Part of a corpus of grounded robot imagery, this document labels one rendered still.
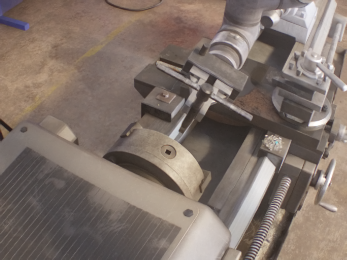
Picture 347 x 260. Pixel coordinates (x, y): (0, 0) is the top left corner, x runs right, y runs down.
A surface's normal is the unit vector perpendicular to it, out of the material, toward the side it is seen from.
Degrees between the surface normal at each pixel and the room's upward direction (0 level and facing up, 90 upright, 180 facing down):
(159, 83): 0
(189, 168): 46
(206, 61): 20
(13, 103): 0
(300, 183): 90
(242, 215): 36
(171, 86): 0
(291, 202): 90
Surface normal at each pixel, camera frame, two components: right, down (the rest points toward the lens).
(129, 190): 0.05, -0.72
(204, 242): 0.66, -0.26
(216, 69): 0.32, -0.53
